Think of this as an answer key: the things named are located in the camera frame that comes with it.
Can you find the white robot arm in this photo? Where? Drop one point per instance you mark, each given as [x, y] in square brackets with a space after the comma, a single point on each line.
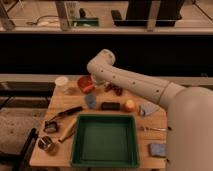
[189, 137]

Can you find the orange red bowl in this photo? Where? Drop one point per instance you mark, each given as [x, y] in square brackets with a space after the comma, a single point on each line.
[84, 81]

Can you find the black rectangular block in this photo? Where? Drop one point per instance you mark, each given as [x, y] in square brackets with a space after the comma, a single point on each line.
[110, 106]

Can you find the blue plastic cup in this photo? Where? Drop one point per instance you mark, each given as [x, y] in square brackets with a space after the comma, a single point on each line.
[90, 100]

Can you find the yellow orange apple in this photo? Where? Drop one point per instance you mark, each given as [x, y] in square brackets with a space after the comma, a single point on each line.
[129, 105]

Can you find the white plastic cup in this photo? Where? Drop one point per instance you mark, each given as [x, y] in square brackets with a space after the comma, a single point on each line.
[62, 83]

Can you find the grey blue cloth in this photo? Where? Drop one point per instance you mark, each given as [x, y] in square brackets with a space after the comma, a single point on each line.
[147, 108]

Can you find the green plastic tray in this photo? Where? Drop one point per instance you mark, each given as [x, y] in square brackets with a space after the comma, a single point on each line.
[105, 141]

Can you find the silver fork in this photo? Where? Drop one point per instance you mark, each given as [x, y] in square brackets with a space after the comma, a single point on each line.
[152, 129]

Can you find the small metal tin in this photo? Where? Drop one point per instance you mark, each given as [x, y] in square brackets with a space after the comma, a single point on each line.
[51, 127]

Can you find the blue sponge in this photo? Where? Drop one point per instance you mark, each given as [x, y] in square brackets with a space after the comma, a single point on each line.
[157, 150]

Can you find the black stand beside table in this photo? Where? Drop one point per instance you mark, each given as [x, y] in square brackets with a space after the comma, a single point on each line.
[32, 136]

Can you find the black handled knife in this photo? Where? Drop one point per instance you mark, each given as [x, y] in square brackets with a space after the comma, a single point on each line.
[67, 112]

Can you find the wooden yellow handled tool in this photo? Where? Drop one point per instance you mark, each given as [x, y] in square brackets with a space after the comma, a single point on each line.
[67, 130]

